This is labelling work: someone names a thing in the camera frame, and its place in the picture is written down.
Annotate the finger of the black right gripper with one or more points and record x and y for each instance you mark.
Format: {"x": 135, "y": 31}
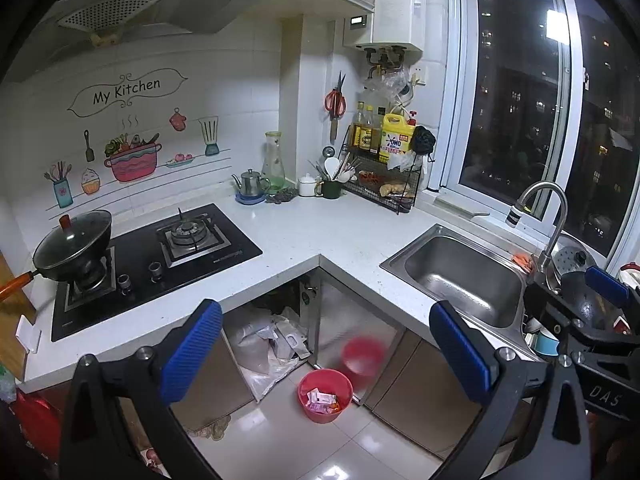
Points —
{"x": 620, "y": 295}

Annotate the black wok with lid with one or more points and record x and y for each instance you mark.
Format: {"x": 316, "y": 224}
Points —
{"x": 71, "y": 253}

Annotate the white plastic bags under counter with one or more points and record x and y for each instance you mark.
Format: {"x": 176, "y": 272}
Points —
{"x": 267, "y": 346}

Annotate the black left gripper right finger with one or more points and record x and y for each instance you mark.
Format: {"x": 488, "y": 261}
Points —
{"x": 555, "y": 441}

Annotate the black gas stove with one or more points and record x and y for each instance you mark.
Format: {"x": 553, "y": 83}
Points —
{"x": 150, "y": 262}

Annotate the black wire dish rack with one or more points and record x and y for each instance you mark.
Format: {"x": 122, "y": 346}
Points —
{"x": 370, "y": 174}

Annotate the dark green gold-handled mug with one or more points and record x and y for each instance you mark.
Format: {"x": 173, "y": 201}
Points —
{"x": 331, "y": 190}

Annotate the white lidded sugar jar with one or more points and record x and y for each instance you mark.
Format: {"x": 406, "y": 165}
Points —
{"x": 307, "y": 186}

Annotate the white ceramic spoon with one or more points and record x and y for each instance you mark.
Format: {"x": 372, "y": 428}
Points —
{"x": 332, "y": 166}

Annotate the orange sponge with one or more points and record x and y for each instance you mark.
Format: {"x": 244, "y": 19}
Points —
{"x": 524, "y": 262}

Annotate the white water heater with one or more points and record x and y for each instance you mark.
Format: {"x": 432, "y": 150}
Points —
{"x": 392, "y": 24}

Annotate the glass carafe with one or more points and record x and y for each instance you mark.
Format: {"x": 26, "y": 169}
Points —
{"x": 273, "y": 167}

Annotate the yellow detergent jug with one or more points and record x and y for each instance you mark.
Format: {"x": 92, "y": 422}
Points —
{"x": 395, "y": 137}

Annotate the stainless steel sink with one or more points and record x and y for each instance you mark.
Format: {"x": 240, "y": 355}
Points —
{"x": 482, "y": 285}

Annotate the ginger root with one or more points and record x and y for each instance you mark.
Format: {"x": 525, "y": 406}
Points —
{"x": 396, "y": 190}

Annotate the black plastic bag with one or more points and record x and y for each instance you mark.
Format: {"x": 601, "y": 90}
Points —
{"x": 422, "y": 141}

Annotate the red scissors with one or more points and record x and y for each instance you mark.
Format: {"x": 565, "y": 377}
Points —
{"x": 334, "y": 102}

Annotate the red trash bin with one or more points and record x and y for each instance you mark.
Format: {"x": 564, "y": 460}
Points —
{"x": 324, "y": 395}

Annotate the steel wool scrubber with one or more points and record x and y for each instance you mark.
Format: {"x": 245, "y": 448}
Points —
{"x": 284, "y": 195}

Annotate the oil bottle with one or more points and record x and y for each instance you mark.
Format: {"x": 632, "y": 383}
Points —
{"x": 366, "y": 132}

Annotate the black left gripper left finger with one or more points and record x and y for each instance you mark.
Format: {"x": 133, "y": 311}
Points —
{"x": 96, "y": 442}

